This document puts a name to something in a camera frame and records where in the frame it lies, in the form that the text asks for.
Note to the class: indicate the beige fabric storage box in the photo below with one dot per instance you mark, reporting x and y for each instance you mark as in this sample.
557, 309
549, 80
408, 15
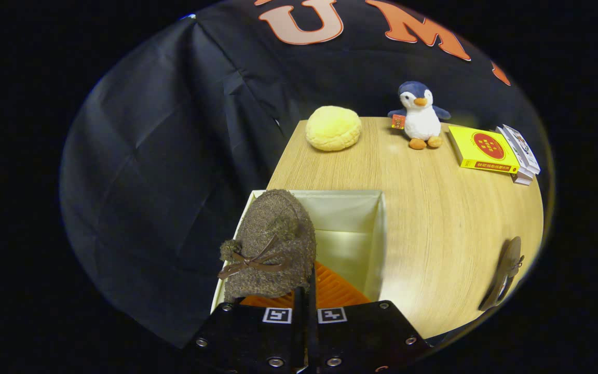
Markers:
348, 223

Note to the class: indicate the brown fuzzy shoe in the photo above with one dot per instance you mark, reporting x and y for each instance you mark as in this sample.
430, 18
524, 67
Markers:
506, 270
273, 234

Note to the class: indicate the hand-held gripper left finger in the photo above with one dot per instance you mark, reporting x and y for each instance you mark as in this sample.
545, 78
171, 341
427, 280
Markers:
252, 337

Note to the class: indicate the plain white book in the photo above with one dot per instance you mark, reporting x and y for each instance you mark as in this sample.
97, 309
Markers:
518, 158
521, 179

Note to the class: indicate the penguin plush toy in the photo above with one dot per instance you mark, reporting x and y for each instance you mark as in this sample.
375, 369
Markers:
421, 122

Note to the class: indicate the yellow book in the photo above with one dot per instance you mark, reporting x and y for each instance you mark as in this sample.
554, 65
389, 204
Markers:
486, 150

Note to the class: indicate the illustrated white book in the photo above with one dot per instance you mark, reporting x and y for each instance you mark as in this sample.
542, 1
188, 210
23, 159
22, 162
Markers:
522, 148

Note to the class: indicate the black backdrop cloth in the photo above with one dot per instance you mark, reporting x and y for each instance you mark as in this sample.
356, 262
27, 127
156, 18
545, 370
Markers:
174, 130

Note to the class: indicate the yellow bun plush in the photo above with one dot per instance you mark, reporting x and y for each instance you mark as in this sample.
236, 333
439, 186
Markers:
333, 129

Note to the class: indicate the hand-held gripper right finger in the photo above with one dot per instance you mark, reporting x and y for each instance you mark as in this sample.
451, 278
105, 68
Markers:
366, 335

